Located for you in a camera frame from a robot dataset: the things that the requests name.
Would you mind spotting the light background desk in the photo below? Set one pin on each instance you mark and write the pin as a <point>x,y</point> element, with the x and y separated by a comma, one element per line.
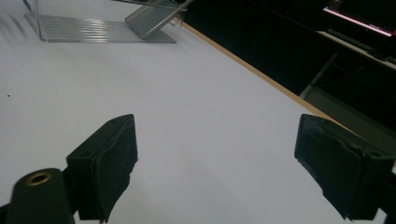
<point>351,115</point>

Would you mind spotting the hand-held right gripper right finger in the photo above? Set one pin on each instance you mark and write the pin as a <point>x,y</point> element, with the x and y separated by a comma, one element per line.
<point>339,161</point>

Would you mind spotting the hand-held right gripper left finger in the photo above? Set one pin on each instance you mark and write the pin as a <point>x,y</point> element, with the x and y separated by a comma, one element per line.
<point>106,168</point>

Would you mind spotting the clear plastic storage bin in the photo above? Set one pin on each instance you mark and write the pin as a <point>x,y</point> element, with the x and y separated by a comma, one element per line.
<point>93,29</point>

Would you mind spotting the computer monitor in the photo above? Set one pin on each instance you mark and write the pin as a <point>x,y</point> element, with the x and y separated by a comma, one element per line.
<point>358,12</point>

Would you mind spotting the dark keyboard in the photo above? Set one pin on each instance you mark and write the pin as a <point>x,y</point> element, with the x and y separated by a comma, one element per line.
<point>351,39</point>

